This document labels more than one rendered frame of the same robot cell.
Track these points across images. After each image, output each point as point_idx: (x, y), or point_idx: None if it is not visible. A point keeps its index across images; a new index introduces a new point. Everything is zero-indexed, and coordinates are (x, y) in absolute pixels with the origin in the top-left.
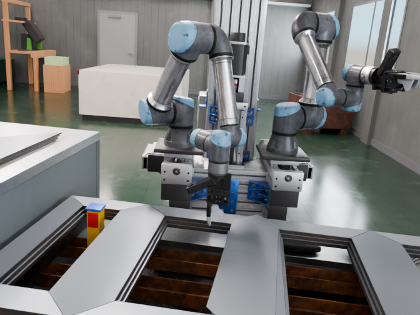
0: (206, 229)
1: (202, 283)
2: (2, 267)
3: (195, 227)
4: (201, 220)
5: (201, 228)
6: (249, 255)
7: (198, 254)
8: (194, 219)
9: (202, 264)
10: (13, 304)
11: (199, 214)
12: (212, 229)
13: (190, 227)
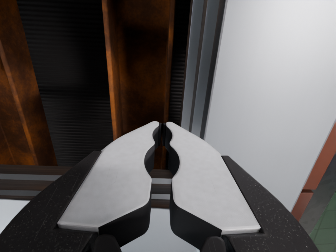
0: (183, 98)
1: (8, 80)
2: None
3: (192, 42)
4: (212, 78)
5: (185, 74)
6: None
7: (168, 49)
8: (222, 31)
9: (108, 70)
10: None
11: (307, 53)
12: (181, 125)
13: (191, 6)
